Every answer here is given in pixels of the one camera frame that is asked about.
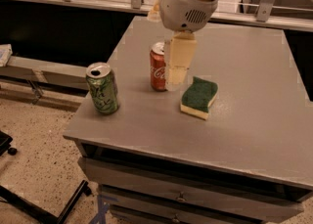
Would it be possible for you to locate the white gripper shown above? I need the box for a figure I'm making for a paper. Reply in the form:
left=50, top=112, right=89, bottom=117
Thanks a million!
left=147, top=0, right=218, bottom=91

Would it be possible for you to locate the red Coca-Cola can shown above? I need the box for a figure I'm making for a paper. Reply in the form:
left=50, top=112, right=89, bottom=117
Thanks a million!
left=150, top=42, right=165, bottom=91

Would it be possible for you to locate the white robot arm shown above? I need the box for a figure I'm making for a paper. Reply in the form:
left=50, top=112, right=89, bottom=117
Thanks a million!
left=148, top=0, right=218, bottom=91

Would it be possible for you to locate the green soda can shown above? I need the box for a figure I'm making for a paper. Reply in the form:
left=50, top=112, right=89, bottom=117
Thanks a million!
left=86, top=62, right=119, bottom=114

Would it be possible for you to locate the green and yellow sponge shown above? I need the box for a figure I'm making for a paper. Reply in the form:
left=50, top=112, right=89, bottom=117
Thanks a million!
left=180, top=76, right=218, bottom=120

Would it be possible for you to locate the grey drawer cabinet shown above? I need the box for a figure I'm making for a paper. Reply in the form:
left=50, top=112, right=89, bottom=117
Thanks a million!
left=65, top=17, right=313, bottom=224

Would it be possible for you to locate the grey metal bench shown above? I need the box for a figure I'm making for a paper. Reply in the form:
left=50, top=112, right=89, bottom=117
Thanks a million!
left=0, top=56, right=88, bottom=104

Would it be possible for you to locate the white object on bench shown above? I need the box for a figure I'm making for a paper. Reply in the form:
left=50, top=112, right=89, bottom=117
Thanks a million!
left=0, top=44, right=12, bottom=67

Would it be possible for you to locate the upper drawer knob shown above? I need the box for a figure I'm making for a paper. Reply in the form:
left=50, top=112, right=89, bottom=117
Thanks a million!
left=176, top=192, right=187, bottom=202

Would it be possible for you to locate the drawer knob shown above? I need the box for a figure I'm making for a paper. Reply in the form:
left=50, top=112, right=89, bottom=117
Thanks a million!
left=171, top=215, right=180, bottom=224
left=176, top=192, right=187, bottom=202

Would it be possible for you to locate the lower drawer knob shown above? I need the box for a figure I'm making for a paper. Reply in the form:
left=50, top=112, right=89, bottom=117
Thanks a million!
left=171, top=215, right=180, bottom=224

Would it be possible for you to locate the black chair base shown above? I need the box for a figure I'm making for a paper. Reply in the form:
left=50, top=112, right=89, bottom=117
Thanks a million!
left=0, top=129, right=85, bottom=218

